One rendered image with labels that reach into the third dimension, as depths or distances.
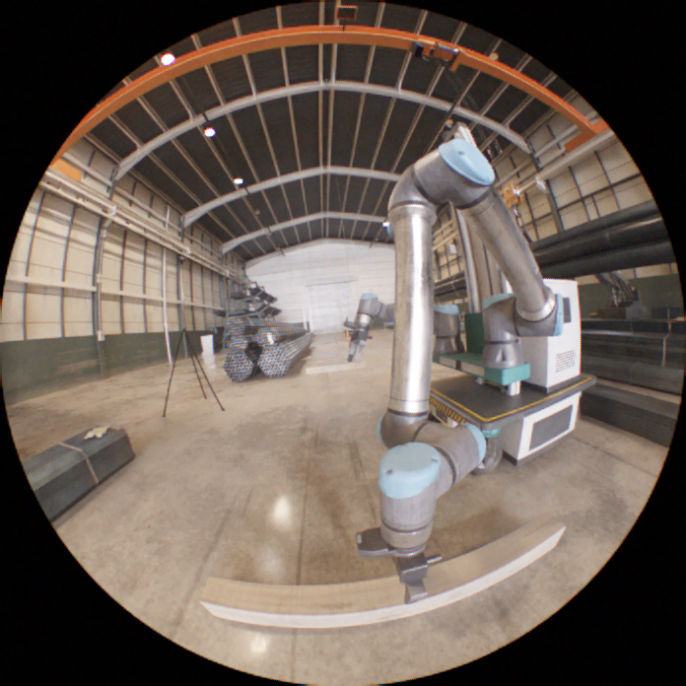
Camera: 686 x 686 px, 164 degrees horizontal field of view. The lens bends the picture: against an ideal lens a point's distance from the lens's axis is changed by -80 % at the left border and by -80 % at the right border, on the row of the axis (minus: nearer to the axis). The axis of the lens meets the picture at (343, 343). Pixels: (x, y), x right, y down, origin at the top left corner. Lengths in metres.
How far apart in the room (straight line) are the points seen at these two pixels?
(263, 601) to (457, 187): 1.02
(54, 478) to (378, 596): 1.45
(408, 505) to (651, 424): 1.53
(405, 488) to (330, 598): 0.42
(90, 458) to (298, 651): 1.37
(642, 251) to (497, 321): 1.67
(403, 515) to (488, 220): 0.58
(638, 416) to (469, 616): 1.34
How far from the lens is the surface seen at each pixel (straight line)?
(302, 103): 11.46
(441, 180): 0.53
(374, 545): 0.46
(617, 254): 2.38
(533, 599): 0.83
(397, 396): 0.49
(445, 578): 0.70
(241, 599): 0.73
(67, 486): 1.60
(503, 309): 0.95
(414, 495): 0.35
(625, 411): 1.74
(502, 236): 0.61
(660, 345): 2.80
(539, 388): 1.28
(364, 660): 0.72
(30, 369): 8.35
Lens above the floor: 0.71
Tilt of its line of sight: 4 degrees down
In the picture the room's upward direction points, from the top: 6 degrees counter-clockwise
